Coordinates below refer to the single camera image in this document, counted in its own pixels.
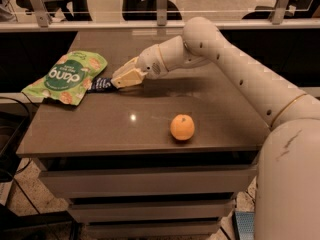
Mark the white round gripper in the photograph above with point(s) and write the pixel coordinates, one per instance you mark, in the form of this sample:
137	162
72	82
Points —
149	63

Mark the blue rxbar blueberry wrapper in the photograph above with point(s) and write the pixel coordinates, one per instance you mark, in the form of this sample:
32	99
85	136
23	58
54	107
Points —
101	85

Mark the green dang rice chip bag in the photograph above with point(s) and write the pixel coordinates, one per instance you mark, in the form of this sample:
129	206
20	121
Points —
69	79

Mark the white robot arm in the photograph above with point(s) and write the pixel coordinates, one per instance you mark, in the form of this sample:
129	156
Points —
287	200

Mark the orange fruit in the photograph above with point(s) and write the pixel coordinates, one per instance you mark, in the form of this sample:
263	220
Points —
182	127

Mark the grey drawer cabinet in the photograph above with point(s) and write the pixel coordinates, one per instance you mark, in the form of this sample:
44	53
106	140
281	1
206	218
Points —
123	174

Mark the black office chair left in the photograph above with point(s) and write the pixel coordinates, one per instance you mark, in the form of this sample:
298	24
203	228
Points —
73	10

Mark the metal glass railing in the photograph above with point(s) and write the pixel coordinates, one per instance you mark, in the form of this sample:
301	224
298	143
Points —
107	14

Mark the black office chair right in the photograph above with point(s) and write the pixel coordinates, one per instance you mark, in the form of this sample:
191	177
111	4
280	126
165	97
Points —
286	4

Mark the blue perforated box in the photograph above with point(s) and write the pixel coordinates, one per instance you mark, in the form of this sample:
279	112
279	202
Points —
243	223

